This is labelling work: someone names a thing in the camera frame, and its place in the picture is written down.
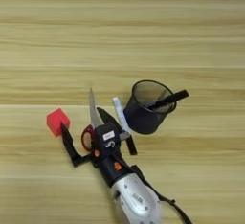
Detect white marker with black cap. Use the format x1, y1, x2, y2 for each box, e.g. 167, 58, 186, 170
112, 97, 139, 156

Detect black pen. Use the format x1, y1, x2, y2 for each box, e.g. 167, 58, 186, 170
145, 89, 190, 112

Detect red-handled scissors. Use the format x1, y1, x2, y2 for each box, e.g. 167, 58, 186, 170
80, 87, 104, 154

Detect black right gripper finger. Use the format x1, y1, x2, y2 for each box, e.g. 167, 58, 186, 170
60, 122, 94, 168
96, 106, 124, 134

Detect red cube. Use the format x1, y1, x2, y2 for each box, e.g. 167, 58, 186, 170
46, 107, 72, 138

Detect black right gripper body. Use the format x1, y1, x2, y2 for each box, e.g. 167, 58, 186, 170
90, 131, 135, 189

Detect black mesh pen cup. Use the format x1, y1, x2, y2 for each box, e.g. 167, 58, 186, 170
122, 79, 178, 136

